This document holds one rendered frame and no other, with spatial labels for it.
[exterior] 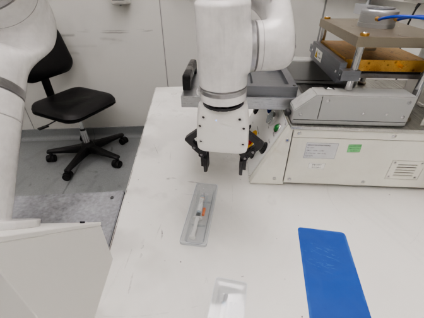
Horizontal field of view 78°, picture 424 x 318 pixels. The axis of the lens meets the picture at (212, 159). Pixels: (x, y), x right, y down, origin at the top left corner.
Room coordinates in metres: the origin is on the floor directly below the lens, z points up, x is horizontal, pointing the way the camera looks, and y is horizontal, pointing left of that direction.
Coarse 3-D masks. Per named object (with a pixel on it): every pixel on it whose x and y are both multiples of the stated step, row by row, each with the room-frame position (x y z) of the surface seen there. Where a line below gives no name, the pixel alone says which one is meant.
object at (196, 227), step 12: (204, 192) 0.48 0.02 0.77; (192, 204) 0.44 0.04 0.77; (204, 204) 0.44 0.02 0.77; (192, 216) 0.40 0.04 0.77; (204, 216) 0.40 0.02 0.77; (192, 228) 0.37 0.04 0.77; (204, 228) 0.37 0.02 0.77; (180, 240) 0.34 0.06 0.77; (192, 240) 0.34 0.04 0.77; (204, 240) 0.34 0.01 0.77
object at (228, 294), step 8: (216, 280) 0.25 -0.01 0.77; (224, 280) 0.25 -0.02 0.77; (232, 280) 0.25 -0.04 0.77; (216, 288) 0.24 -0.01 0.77; (224, 288) 0.24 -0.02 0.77; (232, 288) 0.24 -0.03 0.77; (240, 288) 0.24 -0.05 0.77; (216, 296) 0.23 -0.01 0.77; (224, 296) 0.23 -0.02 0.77; (232, 296) 0.23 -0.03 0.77; (240, 296) 0.23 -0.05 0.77; (216, 304) 0.21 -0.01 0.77; (224, 304) 0.21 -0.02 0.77; (232, 304) 0.21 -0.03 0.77; (240, 304) 0.21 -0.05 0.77; (216, 312) 0.20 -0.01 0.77; (224, 312) 0.20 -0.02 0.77; (232, 312) 0.20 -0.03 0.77; (240, 312) 0.20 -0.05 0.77
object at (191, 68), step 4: (192, 60) 0.77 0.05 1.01; (188, 64) 0.73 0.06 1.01; (192, 64) 0.73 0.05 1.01; (196, 64) 0.78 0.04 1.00; (188, 68) 0.69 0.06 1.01; (192, 68) 0.70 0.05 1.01; (196, 68) 0.78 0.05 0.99; (184, 72) 0.66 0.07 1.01; (188, 72) 0.66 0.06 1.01; (192, 72) 0.69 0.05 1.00; (196, 72) 0.78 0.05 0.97; (184, 76) 0.64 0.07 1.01; (188, 76) 0.64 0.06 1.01; (192, 76) 0.69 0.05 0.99; (184, 80) 0.64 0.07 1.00; (188, 80) 0.64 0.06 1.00; (184, 84) 0.64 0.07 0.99; (188, 84) 0.64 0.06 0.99; (184, 88) 0.64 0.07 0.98; (188, 88) 0.64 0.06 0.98
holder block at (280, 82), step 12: (252, 72) 0.71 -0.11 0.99; (264, 72) 0.71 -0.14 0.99; (276, 72) 0.76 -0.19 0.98; (288, 72) 0.71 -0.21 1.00; (252, 84) 0.62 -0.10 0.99; (264, 84) 0.62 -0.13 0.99; (276, 84) 0.62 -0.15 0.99; (288, 84) 0.62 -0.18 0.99; (276, 96) 0.60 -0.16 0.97; (288, 96) 0.60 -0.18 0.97
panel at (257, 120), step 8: (256, 112) 0.81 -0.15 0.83; (264, 112) 0.74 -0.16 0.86; (280, 112) 0.63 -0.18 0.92; (256, 120) 0.77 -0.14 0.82; (264, 120) 0.70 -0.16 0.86; (280, 120) 0.60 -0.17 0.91; (256, 128) 0.72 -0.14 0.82; (264, 128) 0.66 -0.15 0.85; (272, 128) 0.61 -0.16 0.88; (280, 128) 0.57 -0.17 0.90; (264, 136) 0.63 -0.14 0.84; (272, 136) 0.58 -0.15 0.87; (272, 144) 0.55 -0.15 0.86; (256, 152) 0.61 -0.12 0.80; (264, 152) 0.56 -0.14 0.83; (248, 160) 0.63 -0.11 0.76; (256, 160) 0.58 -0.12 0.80; (248, 168) 0.59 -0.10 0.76; (248, 176) 0.56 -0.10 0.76
